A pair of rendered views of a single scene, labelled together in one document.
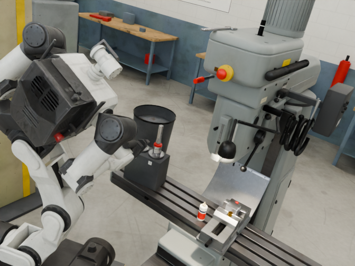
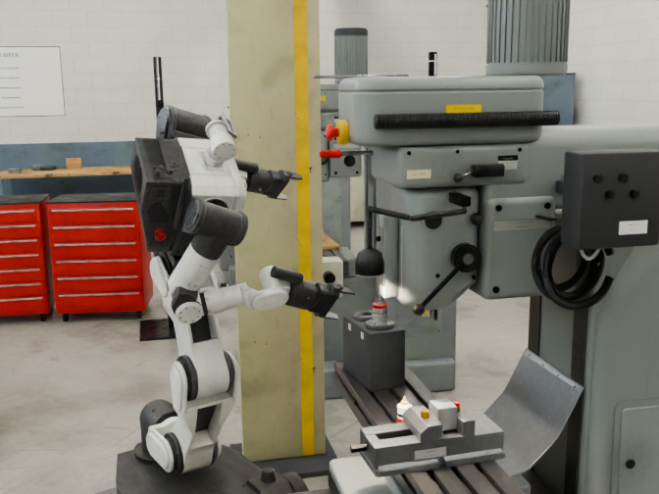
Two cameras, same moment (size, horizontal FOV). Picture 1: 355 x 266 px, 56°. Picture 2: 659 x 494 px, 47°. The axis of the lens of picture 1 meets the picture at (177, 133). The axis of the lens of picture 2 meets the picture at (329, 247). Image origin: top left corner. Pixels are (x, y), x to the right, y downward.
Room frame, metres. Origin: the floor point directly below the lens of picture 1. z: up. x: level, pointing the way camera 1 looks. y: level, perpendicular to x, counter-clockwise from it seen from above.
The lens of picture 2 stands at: (-0.12, -1.45, 1.86)
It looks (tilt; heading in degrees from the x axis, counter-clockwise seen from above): 12 degrees down; 46
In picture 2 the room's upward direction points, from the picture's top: 1 degrees counter-clockwise
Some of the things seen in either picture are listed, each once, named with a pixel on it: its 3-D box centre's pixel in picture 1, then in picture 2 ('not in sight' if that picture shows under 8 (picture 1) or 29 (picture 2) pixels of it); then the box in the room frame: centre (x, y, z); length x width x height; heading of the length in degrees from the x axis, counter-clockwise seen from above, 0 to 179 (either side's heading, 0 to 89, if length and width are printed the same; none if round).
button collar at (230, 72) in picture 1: (225, 73); (341, 132); (1.21, -0.13, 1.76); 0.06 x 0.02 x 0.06; 59
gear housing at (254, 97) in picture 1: (250, 82); (447, 161); (1.44, -0.27, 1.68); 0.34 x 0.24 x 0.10; 149
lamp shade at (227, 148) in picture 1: (227, 148); (370, 260); (1.21, -0.22, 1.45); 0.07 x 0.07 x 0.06
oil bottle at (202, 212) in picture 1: (202, 210); (404, 415); (1.36, -0.20, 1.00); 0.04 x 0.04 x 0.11
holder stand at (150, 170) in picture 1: (146, 164); (373, 348); (1.61, 0.14, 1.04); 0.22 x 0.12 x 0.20; 68
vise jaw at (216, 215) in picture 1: (226, 217); (422, 422); (1.30, -0.32, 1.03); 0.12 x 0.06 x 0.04; 61
